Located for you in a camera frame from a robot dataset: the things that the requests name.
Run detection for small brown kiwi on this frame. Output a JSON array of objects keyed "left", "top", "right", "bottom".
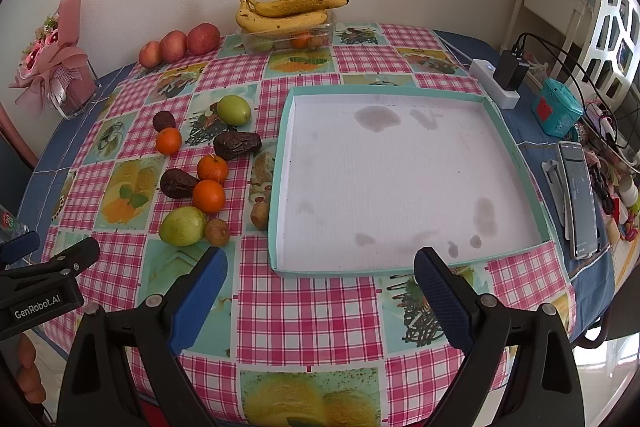
[{"left": 204, "top": 218, "right": 230, "bottom": 247}]

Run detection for large green mango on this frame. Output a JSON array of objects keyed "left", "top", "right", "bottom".
[{"left": 158, "top": 206, "right": 207, "bottom": 247}]

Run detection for orange tangerine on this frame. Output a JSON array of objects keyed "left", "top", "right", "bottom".
[
  {"left": 192, "top": 179, "right": 226, "bottom": 215},
  {"left": 196, "top": 154, "right": 229, "bottom": 184},
  {"left": 155, "top": 127, "right": 182, "bottom": 156}
]

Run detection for dark brown pear-shaped fruit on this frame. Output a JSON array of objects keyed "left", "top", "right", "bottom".
[{"left": 160, "top": 168, "right": 200, "bottom": 199}]

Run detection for dark brown avocado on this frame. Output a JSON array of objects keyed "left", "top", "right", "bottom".
[{"left": 214, "top": 131, "right": 262, "bottom": 161}]

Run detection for small dark round fruit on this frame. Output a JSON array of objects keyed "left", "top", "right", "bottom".
[{"left": 152, "top": 110, "right": 176, "bottom": 132}]

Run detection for small green fruit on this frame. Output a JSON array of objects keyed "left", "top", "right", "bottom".
[{"left": 216, "top": 94, "right": 252, "bottom": 127}]

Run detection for person's hand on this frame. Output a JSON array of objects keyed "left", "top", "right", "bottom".
[{"left": 16, "top": 333, "right": 47, "bottom": 404}]

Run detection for small tan fruit by tray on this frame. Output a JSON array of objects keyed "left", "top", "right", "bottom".
[{"left": 250, "top": 200, "right": 269, "bottom": 231}]

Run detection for teal white shallow tray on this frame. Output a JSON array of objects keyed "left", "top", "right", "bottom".
[{"left": 268, "top": 86, "right": 552, "bottom": 277}]

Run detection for tablet in grey stand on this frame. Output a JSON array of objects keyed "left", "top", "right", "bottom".
[{"left": 541, "top": 141, "right": 599, "bottom": 260}]

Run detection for pink flower bouquet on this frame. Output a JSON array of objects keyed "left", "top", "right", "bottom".
[{"left": 10, "top": 0, "right": 99, "bottom": 120}]

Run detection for teal toy box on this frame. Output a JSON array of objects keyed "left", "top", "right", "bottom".
[{"left": 532, "top": 78, "right": 584, "bottom": 139}]

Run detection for small red apple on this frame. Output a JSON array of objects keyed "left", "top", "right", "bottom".
[{"left": 138, "top": 40, "right": 162, "bottom": 69}]

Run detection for white power strip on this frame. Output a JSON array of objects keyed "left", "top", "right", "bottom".
[{"left": 469, "top": 58, "right": 520, "bottom": 109}]

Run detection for blue table cloth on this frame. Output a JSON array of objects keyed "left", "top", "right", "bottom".
[{"left": 434, "top": 28, "right": 622, "bottom": 343}]

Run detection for black power adapter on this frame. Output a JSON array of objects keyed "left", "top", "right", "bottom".
[{"left": 494, "top": 50, "right": 529, "bottom": 91}]

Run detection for middle red apple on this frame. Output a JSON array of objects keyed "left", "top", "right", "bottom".
[{"left": 160, "top": 30, "right": 186, "bottom": 63}]

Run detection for large red apple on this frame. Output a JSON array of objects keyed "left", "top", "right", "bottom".
[{"left": 186, "top": 23, "right": 220, "bottom": 56}]

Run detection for lower yellow banana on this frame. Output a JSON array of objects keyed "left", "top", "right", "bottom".
[{"left": 235, "top": 0, "right": 329, "bottom": 32}]

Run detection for yellow banana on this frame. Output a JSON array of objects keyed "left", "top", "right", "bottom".
[
  {"left": 247, "top": 0, "right": 349, "bottom": 17},
  {"left": 235, "top": 0, "right": 329, "bottom": 32}
]

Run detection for clear plastic fruit container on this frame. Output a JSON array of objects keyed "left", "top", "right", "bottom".
[{"left": 240, "top": 11, "right": 335, "bottom": 53}]

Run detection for upper yellow banana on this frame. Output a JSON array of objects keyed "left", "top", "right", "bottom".
[{"left": 247, "top": 0, "right": 349, "bottom": 17}]

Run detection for black cables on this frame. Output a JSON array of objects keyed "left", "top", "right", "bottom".
[{"left": 508, "top": 31, "right": 640, "bottom": 158}]

